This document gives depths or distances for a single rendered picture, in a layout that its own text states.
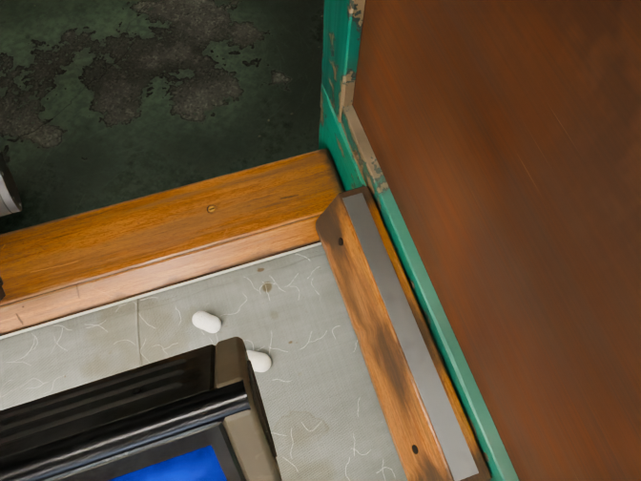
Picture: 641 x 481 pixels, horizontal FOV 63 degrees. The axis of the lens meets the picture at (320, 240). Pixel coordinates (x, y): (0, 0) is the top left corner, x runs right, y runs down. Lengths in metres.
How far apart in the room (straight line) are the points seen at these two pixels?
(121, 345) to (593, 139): 0.52
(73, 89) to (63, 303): 1.30
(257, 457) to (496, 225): 0.21
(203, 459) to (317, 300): 0.40
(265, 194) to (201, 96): 1.13
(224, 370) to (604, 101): 0.20
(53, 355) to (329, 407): 0.31
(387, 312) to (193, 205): 0.29
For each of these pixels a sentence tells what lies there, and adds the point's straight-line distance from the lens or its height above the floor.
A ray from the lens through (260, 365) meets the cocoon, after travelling 0.58.
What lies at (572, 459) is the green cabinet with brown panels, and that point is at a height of 0.98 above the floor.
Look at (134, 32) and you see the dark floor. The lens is 2.00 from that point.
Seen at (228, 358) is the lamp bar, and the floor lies 1.08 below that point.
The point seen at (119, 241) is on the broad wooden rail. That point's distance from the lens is 0.66.
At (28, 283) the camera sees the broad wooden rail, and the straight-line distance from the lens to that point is 0.68.
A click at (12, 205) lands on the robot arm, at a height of 0.91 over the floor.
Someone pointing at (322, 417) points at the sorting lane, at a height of 0.74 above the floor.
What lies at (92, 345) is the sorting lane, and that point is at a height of 0.74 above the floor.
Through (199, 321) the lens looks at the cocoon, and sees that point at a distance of 0.61.
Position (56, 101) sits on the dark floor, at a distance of 1.89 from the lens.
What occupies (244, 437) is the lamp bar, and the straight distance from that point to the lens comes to 0.24.
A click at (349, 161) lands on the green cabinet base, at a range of 0.61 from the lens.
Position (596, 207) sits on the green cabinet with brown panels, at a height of 1.12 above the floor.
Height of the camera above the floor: 1.33
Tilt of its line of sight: 66 degrees down
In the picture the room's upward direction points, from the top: 4 degrees clockwise
